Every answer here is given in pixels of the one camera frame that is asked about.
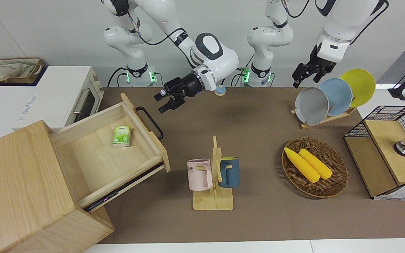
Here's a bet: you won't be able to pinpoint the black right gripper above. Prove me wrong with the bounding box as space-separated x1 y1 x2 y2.
154 74 204 114

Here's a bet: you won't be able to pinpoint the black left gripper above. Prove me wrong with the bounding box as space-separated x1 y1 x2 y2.
292 44 336 89

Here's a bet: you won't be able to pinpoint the wooden drawer black handle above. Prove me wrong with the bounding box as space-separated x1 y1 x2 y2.
50 92 171 213

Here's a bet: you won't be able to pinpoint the wooden drawer cabinet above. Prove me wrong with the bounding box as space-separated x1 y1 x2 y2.
0 120 115 253

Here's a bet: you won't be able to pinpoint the grey plate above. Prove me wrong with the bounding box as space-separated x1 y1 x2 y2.
295 87 329 125

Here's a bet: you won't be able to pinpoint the light blue plate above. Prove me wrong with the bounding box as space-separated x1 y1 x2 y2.
319 78 353 116

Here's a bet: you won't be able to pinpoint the wooden plate rack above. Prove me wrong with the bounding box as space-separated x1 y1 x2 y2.
290 105 358 129

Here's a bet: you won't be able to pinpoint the yellow plate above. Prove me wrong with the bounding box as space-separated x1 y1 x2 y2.
340 69 376 108

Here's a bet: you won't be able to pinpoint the green tissue pack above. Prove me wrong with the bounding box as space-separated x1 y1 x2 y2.
112 126 131 147

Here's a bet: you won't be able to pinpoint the pink mug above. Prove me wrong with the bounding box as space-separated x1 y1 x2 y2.
187 159 213 191

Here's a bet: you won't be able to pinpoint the yellow corn cob pointed tip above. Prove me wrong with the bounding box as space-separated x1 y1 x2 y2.
284 147 321 183

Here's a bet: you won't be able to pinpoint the yellow corn cob blunt tip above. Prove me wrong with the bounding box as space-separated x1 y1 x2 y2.
298 149 333 180

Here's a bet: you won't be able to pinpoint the dark blue mug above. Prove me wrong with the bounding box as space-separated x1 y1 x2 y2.
218 157 240 188

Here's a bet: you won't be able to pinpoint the white toaster oven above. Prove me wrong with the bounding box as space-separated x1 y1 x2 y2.
13 65 104 132

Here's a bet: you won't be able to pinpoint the round brown wicker basket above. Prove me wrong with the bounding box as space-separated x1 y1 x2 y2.
282 137 349 199

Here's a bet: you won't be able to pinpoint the wooden mug tree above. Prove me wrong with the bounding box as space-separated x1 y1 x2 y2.
193 136 234 210

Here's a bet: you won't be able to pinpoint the brown table mat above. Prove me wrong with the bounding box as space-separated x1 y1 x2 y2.
97 86 405 245

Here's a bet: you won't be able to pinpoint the brown tray with cloth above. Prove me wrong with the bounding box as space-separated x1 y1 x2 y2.
0 57 45 86

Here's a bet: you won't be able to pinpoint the black base power cable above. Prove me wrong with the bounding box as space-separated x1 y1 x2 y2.
222 67 247 87

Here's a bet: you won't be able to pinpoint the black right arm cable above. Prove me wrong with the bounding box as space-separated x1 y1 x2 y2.
127 11 189 46

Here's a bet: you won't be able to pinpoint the black wire shelf wooden boards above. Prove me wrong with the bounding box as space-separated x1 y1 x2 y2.
344 105 405 201

